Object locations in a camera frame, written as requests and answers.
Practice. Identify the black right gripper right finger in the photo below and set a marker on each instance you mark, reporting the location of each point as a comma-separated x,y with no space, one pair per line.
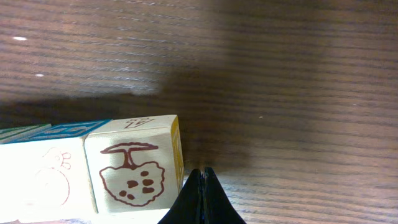
217,209

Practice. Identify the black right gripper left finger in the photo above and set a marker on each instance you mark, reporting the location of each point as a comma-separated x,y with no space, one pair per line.
188,205

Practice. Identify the wooden block yellow side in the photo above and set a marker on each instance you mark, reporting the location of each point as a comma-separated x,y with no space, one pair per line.
136,164

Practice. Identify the wooden block red side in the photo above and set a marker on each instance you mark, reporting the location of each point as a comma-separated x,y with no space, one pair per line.
45,176

